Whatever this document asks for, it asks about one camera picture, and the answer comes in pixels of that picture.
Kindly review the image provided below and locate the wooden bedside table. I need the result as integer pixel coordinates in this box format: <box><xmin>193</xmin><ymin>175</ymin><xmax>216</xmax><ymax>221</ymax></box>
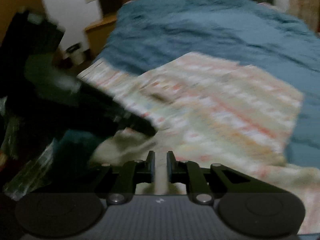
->
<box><xmin>84</xmin><ymin>14</ymin><xmax>117</xmax><ymax>57</ymax></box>

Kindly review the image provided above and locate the teal blue bed blanket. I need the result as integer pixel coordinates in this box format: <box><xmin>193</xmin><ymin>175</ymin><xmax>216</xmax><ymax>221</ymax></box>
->
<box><xmin>98</xmin><ymin>0</ymin><xmax>319</xmax><ymax>167</ymax></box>

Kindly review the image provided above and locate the patterned striped pajama garment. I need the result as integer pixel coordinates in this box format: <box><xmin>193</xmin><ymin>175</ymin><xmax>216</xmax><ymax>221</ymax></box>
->
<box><xmin>79</xmin><ymin>52</ymin><xmax>319</xmax><ymax>234</ymax></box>

